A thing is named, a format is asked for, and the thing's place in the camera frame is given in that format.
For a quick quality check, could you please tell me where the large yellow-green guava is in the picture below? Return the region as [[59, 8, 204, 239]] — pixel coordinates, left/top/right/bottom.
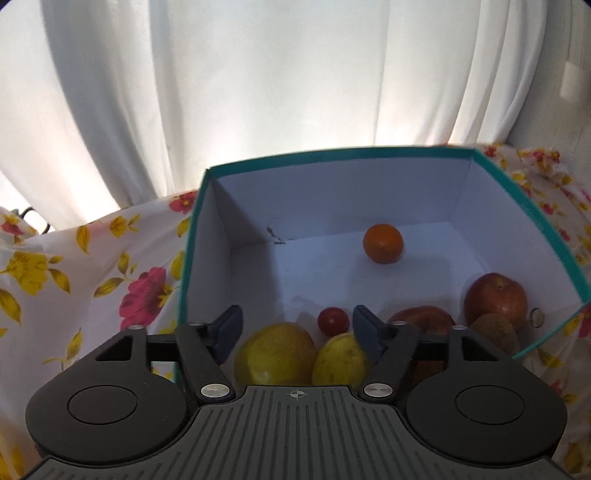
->
[[233, 322, 319, 387]]

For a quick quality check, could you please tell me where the teal cardboard box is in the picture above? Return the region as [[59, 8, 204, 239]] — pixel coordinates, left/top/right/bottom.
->
[[150, 145, 591, 388]]

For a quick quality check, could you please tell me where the red cherry tomato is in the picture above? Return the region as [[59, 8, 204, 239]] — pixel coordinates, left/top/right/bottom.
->
[[317, 307, 350, 337]]

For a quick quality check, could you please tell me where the white curtain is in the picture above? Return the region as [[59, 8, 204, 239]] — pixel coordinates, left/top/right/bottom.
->
[[0, 0, 566, 232]]

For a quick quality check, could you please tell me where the floral tablecloth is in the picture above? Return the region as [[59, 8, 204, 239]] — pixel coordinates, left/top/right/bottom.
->
[[0, 142, 591, 480]]

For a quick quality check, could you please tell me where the brown kiwi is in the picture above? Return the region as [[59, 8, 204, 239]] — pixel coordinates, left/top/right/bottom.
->
[[469, 313, 520, 356]]

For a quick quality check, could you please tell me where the small orange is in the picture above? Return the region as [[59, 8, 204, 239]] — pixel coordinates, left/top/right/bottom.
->
[[362, 223, 404, 265]]

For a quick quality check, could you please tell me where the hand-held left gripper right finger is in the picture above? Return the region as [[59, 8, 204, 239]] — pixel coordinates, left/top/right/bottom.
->
[[353, 305, 513, 401]]

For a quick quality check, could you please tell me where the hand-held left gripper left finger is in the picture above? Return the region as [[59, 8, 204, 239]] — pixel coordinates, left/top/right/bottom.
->
[[95, 305, 244, 401]]

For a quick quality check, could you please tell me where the red apple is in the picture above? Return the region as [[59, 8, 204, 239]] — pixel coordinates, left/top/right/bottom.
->
[[385, 305, 458, 389], [464, 272, 529, 331]]

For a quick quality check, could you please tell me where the yellow guava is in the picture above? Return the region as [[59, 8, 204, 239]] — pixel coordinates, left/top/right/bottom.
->
[[311, 332, 376, 387]]

